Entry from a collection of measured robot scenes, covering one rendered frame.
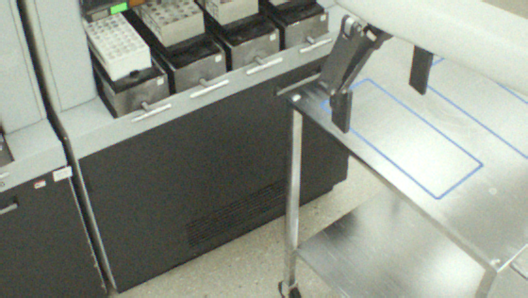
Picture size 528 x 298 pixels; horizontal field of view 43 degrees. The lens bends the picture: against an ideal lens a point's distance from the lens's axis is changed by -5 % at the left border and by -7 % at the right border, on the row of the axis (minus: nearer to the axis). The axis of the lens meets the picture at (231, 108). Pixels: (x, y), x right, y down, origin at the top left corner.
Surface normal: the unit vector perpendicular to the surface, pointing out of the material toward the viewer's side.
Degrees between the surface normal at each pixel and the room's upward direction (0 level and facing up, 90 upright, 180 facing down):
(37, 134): 0
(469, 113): 0
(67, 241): 90
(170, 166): 90
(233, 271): 0
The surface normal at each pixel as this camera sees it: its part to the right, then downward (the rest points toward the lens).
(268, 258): -0.04, -0.74
